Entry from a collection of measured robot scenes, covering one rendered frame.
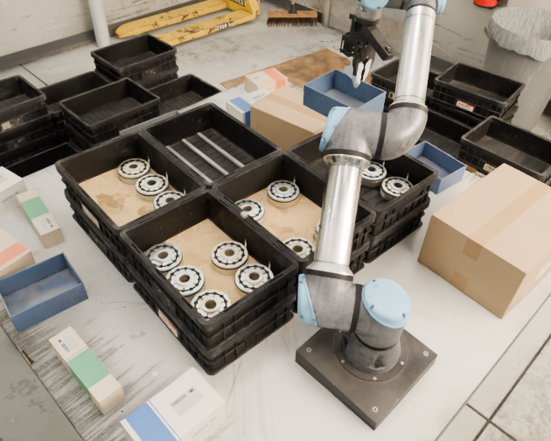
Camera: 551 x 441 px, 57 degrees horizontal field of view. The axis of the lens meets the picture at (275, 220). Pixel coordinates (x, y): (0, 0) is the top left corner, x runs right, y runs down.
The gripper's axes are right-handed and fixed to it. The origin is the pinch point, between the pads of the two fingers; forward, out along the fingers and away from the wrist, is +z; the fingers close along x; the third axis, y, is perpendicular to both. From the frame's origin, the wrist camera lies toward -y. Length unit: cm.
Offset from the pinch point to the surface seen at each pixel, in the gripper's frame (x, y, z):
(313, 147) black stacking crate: 7.7, 7.8, 23.9
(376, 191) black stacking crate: 2.2, -16.8, 30.1
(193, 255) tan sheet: 64, -1, 35
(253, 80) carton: -25, 74, 33
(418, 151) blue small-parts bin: -41, -6, 36
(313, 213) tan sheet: 25.9, -10.9, 32.0
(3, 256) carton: 102, 40, 44
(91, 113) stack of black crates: 23, 142, 66
